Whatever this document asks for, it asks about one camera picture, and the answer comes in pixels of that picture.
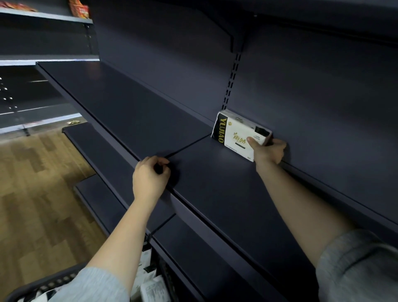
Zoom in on grey left sleeve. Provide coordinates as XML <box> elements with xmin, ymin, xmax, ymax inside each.
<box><xmin>48</xmin><ymin>267</ymin><xmax>131</xmax><ymax>302</ymax></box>

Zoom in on red snack packet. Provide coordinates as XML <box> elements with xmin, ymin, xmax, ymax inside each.
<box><xmin>68</xmin><ymin>0</ymin><xmax>91</xmax><ymax>19</ymax></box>

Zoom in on person's left hand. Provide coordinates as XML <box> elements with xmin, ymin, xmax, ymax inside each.
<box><xmin>133</xmin><ymin>155</ymin><xmax>171</xmax><ymax>202</ymax></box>

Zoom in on dark plastic shopping basket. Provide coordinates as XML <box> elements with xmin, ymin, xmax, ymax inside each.
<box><xmin>5</xmin><ymin>261</ymin><xmax>91</xmax><ymax>302</ymax></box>

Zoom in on grey metal shelving unit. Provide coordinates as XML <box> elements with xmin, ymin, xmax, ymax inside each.
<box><xmin>0</xmin><ymin>0</ymin><xmax>101</xmax><ymax>137</ymax></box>

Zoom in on white black tissue pack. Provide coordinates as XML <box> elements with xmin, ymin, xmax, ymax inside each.
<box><xmin>211</xmin><ymin>110</ymin><xmax>273</xmax><ymax>162</ymax></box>

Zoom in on dark blue shelving unit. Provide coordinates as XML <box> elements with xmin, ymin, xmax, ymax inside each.
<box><xmin>36</xmin><ymin>0</ymin><xmax>398</xmax><ymax>302</ymax></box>

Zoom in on person's left forearm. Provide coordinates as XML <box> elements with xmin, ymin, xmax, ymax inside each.
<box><xmin>85</xmin><ymin>196</ymin><xmax>166</xmax><ymax>288</ymax></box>

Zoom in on grey right sleeve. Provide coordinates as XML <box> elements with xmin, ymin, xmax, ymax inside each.
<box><xmin>315</xmin><ymin>229</ymin><xmax>398</xmax><ymax>302</ymax></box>

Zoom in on person's right hand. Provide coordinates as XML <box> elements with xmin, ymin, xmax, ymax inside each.
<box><xmin>246</xmin><ymin>136</ymin><xmax>287</xmax><ymax>172</ymax></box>

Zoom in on grey sleeve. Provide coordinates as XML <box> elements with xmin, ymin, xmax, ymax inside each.
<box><xmin>315</xmin><ymin>229</ymin><xmax>398</xmax><ymax>302</ymax></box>
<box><xmin>48</xmin><ymin>267</ymin><xmax>131</xmax><ymax>302</ymax></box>

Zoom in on flat red snack packets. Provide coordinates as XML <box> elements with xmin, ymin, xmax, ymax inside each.
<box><xmin>0</xmin><ymin>2</ymin><xmax>38</xmax><ymax>13</ymax></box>

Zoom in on person's right forearm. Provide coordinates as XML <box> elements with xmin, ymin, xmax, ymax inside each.
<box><xmin>255</xmin><ymin>162</ymin><xmax>357</xmax><ymax>269</ymax></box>

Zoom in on dark blue shelf board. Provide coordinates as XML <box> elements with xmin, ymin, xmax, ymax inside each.
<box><xmin>62</xmin><ymin>123</ymin><xmax>176</xmax><ymax>232</ymax></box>
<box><xmin>165</xmin><ymin>135</ymin><xmax>398</xmax><ymax>302</ymax></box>
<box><xmin>36</xmin><ymin>61</ymin><xmax>214</xmax><ymax>160</ymax></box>
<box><xmin>74</xmin><ymin>175</ymin><xmax>131</xmax><ymax>237</ymax></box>

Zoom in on slotted shelf upright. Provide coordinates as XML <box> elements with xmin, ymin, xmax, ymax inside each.
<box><xmin>221</xmin><ymin>52</ymin><xmax>243</xmax><ymax>111</ymax></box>

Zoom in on dark shelf bracket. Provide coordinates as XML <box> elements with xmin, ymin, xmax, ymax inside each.
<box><xmin>199</xmin><ymin>6</ymin><xmax>249</xmax><ymax>53</ymax></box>

